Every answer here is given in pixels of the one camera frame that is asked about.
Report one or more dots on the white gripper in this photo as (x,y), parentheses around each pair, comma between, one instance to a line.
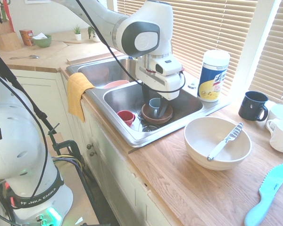
(169,86)

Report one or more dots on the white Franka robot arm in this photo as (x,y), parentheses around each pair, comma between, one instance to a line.
(141,21)

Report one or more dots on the metal sink drain strainer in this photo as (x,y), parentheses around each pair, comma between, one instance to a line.
(150,128)

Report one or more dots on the stainless steel double sink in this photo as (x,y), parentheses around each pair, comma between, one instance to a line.
(122,99)

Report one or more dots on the chrome sink hole cap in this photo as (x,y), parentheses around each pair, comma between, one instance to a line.
(191,86)

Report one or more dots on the teal plastic serrated knife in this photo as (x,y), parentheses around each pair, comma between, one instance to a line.
(271,186)

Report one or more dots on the wooden knife block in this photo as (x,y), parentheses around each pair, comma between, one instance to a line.
(7,38)

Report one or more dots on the grey-blue mug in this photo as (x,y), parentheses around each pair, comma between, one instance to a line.
(154,106)

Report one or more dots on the brown bowl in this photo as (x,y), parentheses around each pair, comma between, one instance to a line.
(151,116)

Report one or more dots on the red cup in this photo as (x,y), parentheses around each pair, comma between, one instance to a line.
(125,116)

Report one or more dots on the pink bowl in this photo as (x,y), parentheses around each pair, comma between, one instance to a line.
(115,84)

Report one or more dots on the cream ceramic bowl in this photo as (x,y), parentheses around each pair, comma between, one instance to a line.
(202,136)

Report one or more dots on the Lysol wipes canister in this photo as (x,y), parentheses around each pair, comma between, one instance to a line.
(213,77)

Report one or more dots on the cream kitchen cabinet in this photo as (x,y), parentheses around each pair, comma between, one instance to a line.
(103,153)

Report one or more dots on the yellow dish cloth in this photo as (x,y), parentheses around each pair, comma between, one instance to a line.
(76,94)

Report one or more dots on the round cabinet knob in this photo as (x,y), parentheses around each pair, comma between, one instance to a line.
(92,154)
(89,146)

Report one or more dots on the wide wooden window blinds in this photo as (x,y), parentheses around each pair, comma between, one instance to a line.
(202,26)

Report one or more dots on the trailing potted plant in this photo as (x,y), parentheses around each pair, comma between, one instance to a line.
(92,35)

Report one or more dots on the black mug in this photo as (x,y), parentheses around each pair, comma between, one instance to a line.
(251,106)

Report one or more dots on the green metal clamp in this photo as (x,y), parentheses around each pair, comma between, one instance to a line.
(70,144)

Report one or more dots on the thin wooden board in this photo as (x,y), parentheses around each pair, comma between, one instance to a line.
(72,42)

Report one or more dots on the small spiky potted plant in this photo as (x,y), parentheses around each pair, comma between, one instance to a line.
(77,34)

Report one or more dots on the narrow wooden window blinds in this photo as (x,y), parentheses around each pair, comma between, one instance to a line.
(273,58)

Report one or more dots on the green bowl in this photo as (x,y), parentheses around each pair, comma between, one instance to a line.
(43,42)

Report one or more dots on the white smooth mug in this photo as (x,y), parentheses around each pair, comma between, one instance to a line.
(281,111)

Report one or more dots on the metal spoon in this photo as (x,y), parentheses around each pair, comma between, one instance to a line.
(33,56)

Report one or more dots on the white ribbed mug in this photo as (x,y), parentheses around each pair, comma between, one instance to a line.
(281,136)

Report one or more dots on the white paper in bowl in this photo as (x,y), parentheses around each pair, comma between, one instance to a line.
(40,36)

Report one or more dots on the orange cardboard box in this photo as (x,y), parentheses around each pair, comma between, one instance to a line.
(25,37)

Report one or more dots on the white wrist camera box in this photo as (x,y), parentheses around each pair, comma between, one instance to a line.
(168,67)

